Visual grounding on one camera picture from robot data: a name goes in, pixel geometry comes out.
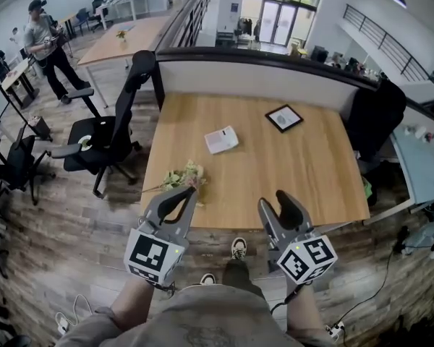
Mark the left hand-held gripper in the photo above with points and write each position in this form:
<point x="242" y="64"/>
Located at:
<point x="155" y="251"/>

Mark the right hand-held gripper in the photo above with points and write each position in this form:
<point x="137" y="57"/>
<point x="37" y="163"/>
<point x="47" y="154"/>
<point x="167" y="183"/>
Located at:
<point x="307" y="257"/>

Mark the person's right forearm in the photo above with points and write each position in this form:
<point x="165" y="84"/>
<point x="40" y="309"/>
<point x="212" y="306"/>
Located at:
<point x="304" y="313"/>

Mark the person's left forearm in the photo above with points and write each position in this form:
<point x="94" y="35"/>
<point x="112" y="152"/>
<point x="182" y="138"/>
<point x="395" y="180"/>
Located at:
<point x="134" y="298"/>

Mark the dried flower bouquet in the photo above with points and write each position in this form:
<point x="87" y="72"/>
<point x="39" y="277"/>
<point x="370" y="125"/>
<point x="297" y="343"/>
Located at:
<point x="182" y="177"/>

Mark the person's right patterned shoe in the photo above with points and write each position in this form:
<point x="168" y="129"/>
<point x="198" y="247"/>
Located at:
<point x="239" y="248"/>

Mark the person's patterned shoe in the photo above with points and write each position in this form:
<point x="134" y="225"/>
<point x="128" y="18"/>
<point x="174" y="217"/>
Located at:
<point x="239" y="248"/>
<point x="208" y="279"/>

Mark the person's dark trouser leg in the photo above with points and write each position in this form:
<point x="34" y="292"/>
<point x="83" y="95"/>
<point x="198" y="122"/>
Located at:
<point x="240" y="275"/>

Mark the person's left patterned shoe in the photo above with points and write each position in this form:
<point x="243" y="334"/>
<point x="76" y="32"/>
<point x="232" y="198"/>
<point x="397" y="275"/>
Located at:
<point x="208" y="279"/>

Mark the green cloth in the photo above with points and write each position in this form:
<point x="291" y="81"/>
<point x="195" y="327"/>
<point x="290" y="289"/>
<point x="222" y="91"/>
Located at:
<point x="368" y="192"/>

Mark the tall-backed black office chair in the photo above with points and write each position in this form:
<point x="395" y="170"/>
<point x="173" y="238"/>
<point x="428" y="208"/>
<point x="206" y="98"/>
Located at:
<point x="105" y="136"/>

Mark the person's grey shirt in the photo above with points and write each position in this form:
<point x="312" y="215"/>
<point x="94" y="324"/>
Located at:
<point x="202" y="320"/>

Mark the black chair with jacket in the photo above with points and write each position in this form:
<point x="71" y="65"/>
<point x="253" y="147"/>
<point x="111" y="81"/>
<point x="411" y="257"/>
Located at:
<point x="378" y="118"/>

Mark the white desk partition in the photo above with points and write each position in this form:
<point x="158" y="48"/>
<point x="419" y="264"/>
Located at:
<point x="260" y="78"/>

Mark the pale blue desk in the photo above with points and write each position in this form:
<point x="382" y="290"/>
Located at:
<point x="421" y="168"/>

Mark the small brown bin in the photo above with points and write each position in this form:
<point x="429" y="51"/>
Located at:
<point x="40" y="127"/>

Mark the small black office chair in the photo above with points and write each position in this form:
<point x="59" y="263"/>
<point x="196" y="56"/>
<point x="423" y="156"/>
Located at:
<point x="20" y="161"/>

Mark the long wooden table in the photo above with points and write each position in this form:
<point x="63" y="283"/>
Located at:
<point x="144" y="36"/>

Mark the small flower vase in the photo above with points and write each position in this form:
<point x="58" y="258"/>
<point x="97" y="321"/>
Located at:
<point x="121" y="35"/>

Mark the black stair railing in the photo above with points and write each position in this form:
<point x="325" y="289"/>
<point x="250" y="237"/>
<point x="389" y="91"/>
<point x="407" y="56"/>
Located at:
<point x="191" y="16"/>

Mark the glass entrance door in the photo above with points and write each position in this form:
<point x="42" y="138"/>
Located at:
<point x="280" y="13"/>

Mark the small wooden table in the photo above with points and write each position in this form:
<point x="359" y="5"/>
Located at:
<point x="20" y="78"/>

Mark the black balcony railing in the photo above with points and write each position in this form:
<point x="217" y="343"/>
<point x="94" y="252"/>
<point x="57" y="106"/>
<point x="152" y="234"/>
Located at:
<point x="387" y="36"/>

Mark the blue chair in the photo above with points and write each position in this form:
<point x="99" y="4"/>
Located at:
<point x="82" y="18"/>

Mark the white table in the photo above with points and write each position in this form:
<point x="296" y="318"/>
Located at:
<point x="128" y="0"/>

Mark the black picture frame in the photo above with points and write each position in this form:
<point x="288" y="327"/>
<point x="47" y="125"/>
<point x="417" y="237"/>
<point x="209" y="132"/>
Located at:
<point x="284" y="118"/>

